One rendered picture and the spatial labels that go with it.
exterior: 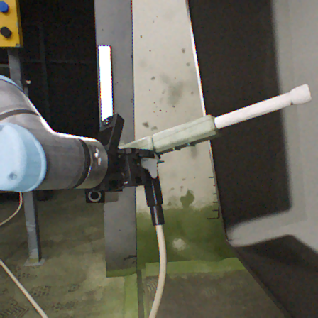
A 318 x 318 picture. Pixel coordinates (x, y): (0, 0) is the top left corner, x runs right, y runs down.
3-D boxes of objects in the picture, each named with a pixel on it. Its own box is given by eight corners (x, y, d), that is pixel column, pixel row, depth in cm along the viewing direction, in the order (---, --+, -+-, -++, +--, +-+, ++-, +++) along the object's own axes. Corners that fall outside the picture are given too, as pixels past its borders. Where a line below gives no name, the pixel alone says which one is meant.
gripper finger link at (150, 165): (161, 179, 66) (135, 180, 59) (156, 156, 67) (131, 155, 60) (171, 176, 64) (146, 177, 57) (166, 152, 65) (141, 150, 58)
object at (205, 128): (114, 231, 67) (101, 145, 71) (126, 228, 71) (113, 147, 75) (341, 201, 42) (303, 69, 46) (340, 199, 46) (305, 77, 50)
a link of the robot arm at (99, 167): (51, 144, 48) (89, 128, 43) (73, 147, 52) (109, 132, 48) (57, 193, 47) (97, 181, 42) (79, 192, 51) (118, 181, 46)
